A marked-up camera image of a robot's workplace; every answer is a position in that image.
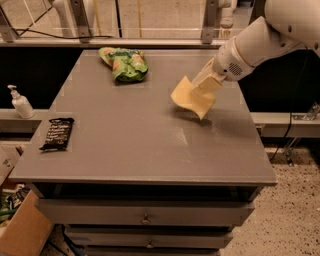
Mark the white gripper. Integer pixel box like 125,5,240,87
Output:
191,36,254,96

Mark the yellow sponge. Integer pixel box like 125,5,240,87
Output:
171,76,216,120

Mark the green rice chip bag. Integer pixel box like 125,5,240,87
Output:
99,47,148,83

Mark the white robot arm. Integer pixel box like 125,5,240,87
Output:
192,0,320,96

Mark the grey drawer cabinet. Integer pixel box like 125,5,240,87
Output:
11,50,276,256

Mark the top drawer knob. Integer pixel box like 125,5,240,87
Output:
141,215,151,225

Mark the drawer knob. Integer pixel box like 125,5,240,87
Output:
146,241,154,249
141,215,151,225

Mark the black snack bar wrapper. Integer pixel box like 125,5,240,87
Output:
40,118,75,151

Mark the white pump bottle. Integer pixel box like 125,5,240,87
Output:
7,85,35,119

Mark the cardboard box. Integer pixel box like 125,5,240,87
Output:
0,146,53,256

